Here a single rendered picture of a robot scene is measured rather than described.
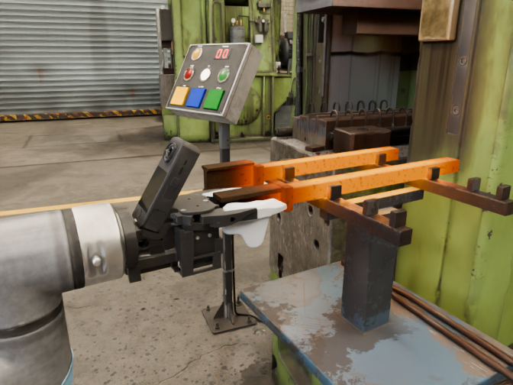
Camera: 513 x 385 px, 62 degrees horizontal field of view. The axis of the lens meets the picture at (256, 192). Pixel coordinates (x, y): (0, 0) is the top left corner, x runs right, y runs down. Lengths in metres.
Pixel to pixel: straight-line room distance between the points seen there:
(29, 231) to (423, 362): 0.58
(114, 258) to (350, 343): 0.43
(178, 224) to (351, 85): 1.07
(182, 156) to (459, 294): 0.76
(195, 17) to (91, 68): 3.43
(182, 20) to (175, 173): 5.58
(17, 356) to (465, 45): 0.91
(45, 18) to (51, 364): 8.63
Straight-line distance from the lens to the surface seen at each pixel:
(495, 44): 0.96
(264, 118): 6.13
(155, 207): 0.50
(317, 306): 0.83
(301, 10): 1.28
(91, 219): 0.49
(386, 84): 1.57
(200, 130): 6.07
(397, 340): 0.78
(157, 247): 0.53
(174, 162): 0.50
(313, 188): 0.61
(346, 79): 1.47
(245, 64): 1.56
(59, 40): 8.99
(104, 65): 9.01
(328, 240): 1.07
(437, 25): 1.02
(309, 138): 1.23
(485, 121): 0.96
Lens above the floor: 1.15
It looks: 18 degrees down
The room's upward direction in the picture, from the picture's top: straight up
